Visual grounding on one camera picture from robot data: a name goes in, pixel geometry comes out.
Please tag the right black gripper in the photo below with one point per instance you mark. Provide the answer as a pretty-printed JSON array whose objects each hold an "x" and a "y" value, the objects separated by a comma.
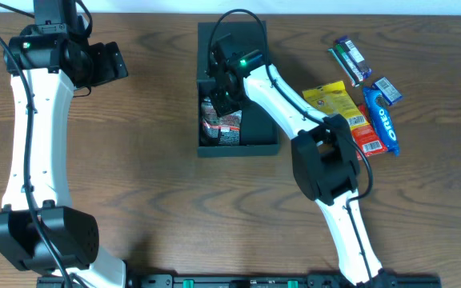
[{"x": 222, "y": 106}]

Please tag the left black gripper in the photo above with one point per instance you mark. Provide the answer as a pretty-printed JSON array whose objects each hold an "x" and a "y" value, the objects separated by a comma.
[{"x": 116, "y": 61}]

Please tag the black red snack packet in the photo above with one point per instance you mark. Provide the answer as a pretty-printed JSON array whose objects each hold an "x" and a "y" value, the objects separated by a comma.
[{"x": 219, "y": 131}]

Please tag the dark green box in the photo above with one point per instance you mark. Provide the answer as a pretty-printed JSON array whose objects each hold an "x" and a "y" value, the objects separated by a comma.
[{"x": 259, "y": 134}]

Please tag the yellow Hacks candy bag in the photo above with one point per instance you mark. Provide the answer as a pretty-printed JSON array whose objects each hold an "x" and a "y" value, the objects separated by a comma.
[{"x": 331, "y": 99}]

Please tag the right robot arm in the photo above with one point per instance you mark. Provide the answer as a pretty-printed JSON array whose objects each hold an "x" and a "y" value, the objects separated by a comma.
[{"x": 325, "y": 158}]

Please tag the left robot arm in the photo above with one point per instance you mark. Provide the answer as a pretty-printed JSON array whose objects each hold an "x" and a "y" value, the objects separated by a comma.
[{"x": 40, "y": 230}]

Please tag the blue Oreo cookie pack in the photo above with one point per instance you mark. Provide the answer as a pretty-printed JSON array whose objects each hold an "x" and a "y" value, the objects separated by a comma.
[{"x": 381, "y": 119}]

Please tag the green chocolate bar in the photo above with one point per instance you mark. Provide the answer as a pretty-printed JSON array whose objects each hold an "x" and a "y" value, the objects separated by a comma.
[{"x": 348, "y": 65}]

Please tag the dark blue chocolate bar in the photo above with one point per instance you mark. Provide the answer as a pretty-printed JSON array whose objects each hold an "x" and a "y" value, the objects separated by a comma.
[{"x": 355, "y": 56}]

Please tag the small blue box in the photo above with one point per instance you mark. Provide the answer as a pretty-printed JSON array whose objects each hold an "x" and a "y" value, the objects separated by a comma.
[{"x": 389, "y": 92}]

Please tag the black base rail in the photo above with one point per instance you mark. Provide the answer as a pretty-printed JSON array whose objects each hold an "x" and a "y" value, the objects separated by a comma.
[{"x": 384, "y": 279}]

